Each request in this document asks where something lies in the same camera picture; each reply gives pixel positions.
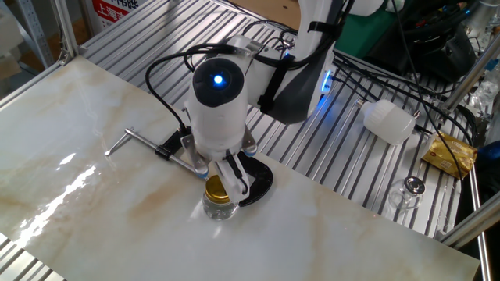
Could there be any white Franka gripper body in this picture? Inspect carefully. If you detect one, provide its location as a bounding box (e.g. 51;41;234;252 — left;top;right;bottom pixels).
213;150;251;205

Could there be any gold metal jar lid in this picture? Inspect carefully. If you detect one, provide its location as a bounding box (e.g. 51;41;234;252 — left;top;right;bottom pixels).
205;174;232;205

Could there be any black C-clamp with steel screw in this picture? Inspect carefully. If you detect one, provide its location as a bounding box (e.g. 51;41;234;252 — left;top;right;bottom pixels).
104;126;274;208

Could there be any clear glass jar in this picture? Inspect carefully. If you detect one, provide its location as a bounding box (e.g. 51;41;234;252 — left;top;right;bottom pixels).
202;194;239;222

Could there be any small glass jar silver lid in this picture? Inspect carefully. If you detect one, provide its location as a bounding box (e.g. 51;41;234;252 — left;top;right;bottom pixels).
384;176;427;219

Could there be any white LED bulb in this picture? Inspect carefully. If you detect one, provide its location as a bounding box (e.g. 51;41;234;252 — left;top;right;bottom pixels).
354;98;422;146

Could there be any brown cardboard sheet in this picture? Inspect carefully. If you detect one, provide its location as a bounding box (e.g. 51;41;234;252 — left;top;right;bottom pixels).
230;0;302;30

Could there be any green mat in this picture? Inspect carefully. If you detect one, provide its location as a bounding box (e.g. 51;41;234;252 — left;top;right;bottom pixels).
335;9;395;59

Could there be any red white printed sign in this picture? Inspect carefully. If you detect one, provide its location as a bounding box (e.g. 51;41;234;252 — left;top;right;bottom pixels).
91;0;141;30

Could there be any gold foil packet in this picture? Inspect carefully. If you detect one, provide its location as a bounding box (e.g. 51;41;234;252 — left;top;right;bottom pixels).
420;131;478;180

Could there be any black equipment bag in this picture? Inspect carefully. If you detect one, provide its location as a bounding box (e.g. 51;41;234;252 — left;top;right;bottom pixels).
365;0;477;83

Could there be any dark blue object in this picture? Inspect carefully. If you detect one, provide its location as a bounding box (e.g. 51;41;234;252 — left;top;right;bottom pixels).
475;140;500;192

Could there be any white foam box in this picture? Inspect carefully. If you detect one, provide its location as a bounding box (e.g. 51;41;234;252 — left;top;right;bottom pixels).
0;7;24;79

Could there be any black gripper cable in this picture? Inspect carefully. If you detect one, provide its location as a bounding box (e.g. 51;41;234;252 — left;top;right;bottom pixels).
225;152;250;195

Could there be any black camera cable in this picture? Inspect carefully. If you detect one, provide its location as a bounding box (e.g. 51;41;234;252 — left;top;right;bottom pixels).
144;42;251;136

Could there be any black table cable bundle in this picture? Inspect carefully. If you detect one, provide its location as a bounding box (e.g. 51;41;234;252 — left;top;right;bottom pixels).
331;50;476;145

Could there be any aluminium frame post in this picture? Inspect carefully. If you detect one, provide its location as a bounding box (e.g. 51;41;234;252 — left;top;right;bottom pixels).
441;34;500;114
437;194;500;249
50;0;79;59

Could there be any grey perforated shelf post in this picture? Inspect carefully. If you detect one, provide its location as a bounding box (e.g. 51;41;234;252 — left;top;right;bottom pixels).
15;0;54;69

